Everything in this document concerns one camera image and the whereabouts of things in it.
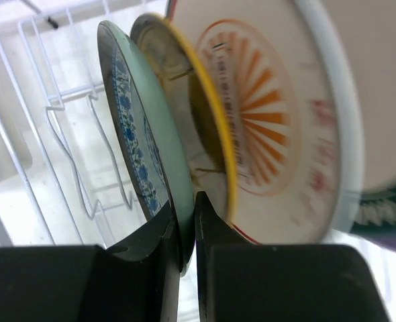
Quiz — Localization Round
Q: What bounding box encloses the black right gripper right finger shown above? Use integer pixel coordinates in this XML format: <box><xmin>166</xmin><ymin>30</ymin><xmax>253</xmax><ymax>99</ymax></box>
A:
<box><xmin>195</xmin><ymin>192</ymin><xmax>389</xmax><ymax>321</ymax></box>

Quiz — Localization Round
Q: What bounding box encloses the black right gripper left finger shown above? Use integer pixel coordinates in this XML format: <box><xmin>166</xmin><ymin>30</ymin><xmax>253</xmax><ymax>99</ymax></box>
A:
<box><xmin>0</xmin><ymin>201</ymin><xmax>182</xmax><ymax>322</ymax></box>

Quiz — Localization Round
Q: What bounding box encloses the white plate orange sunburst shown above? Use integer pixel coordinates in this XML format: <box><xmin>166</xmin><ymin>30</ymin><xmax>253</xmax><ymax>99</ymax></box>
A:
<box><xmin>167</xmin><ymin>1</ymin><xmax>364</xmax><ymax>244</ymax></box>

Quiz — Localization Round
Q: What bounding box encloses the white wire dish rack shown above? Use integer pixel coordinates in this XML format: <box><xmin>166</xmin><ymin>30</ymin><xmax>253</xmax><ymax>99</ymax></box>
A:
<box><xmin>0</xmin><ymin>0</ymin><xmax>172</xmax><ymax>248</ymax></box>

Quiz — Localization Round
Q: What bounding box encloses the white cutlery holder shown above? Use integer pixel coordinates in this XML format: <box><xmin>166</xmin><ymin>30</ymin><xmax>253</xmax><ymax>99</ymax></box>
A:
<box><xmin>0</xmin><ymin>40</ymin><xmax>34</xmax><ymax>189</ymax></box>

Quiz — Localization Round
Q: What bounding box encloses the yellow rimmed amber plate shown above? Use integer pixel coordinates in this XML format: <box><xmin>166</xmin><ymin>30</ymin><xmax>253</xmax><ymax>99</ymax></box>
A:
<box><xmin>130</xmin><ymin>13</ymin><xmax>238</xmax><ymax>222</ymax></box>

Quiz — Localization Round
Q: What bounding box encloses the dark green rimmed plate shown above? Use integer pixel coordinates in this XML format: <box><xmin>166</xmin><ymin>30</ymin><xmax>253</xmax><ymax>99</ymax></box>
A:
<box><xmin>350</xmin><ymin>184</ymin><xmax>396</xmax><ymax>237</ymax></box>

